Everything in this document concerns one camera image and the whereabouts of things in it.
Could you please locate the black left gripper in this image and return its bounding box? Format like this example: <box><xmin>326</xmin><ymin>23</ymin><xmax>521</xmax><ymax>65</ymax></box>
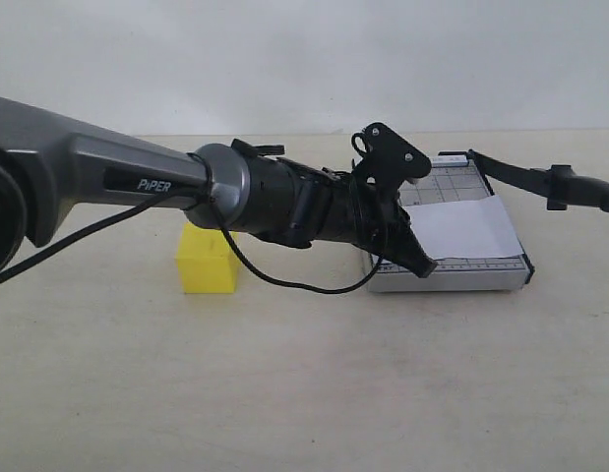
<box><xmin>328</xmin><ymin>170</ymin><xmax>436</xmax><ymax>278</ymax></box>

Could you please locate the white paper sheet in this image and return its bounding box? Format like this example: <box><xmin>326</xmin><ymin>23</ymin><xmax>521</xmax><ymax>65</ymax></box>
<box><xmin>404</xmin><ymin>196</ymin><xmax>523</xmax><ymax>260</ymax></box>

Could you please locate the black cutter blade arm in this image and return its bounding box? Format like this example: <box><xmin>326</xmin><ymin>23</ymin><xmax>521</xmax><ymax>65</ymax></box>
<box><xmin>438</xmin><ymin>149</ymin><xmax>609</xmax><ymax>213</ymax></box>

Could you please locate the yellow foam cube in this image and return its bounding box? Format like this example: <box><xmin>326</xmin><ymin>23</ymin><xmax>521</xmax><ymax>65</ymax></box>
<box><xmin>175</xmin><ymin>223</ymin><xmax>239</xmax><ymax>294</ymax></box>

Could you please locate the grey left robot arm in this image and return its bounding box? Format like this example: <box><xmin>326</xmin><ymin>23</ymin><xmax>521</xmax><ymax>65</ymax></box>
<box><xmin>0</xmin><ymin>96</ymin><xmax>436</xmax><ymax>284</ymax></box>

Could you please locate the grey paper cutter base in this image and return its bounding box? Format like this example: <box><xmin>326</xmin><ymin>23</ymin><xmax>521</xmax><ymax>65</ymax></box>
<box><xmin>366</xmin><ymin>151</ymin><xmax>535</xmax><ymax>293</ymax></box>

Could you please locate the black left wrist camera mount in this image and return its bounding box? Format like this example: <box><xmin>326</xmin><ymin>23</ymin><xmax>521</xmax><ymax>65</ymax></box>
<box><xmin>351</xmin><ymin>122</ymin><xmax>432</xmax><ymax>201</ymax></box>

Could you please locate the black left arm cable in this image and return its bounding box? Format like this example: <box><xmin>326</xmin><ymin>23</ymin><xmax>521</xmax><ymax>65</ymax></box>
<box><xmin>0</xmin><ymin>151</ymin><xmax>398</xmax><ymax>296</ymax></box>

